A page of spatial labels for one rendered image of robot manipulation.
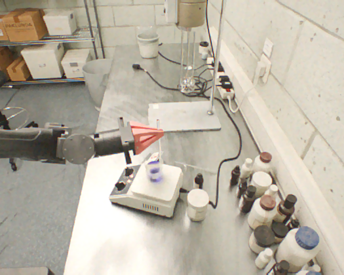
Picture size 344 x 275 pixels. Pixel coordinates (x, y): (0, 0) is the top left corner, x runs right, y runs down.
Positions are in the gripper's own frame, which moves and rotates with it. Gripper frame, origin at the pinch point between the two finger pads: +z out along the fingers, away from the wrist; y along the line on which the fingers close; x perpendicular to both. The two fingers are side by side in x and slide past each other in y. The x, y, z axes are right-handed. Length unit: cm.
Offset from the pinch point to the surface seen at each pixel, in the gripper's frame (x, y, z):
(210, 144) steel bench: 26.1, 17.5, 23.5
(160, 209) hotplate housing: 21.6, -6.8, -2.3
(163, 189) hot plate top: 17.3, -3.7, -0.6
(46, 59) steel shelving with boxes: 65, 221, -69
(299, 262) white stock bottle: 19.7, -30.9, 24.5
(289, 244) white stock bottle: 16.4, -27.4, 22.9
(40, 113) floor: 100, 176, -81
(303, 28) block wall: -16, 14, 46
